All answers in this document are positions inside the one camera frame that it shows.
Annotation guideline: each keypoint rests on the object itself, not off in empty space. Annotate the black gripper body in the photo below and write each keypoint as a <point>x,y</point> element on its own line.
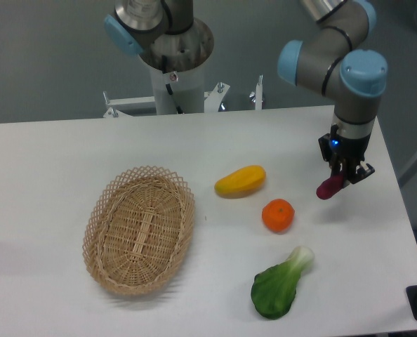
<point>345,141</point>

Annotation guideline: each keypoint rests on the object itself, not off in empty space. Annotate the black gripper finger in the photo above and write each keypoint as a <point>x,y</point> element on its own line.
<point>355,171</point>
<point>335,165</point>

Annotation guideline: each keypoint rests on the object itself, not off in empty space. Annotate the purple sweet potato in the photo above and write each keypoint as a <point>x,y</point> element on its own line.
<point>330,187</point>

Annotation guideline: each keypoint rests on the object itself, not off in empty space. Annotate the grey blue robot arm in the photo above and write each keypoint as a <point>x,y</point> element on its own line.
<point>332,64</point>

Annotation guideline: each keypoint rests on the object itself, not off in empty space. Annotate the orange tangerine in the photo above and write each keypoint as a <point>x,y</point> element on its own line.
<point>278,215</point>

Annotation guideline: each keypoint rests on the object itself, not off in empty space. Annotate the yellow mango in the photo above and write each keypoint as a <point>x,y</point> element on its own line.
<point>243,180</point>

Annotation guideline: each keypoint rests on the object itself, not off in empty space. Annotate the green bok choy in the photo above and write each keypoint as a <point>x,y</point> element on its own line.
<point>274,289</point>

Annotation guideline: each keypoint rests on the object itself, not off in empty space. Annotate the woven wicker basket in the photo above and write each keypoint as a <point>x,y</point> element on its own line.
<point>139,231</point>

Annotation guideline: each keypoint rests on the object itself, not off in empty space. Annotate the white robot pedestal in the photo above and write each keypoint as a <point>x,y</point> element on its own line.
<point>176,63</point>

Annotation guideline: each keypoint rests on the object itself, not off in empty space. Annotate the white metal base frame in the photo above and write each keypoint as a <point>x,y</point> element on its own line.
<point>173,93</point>

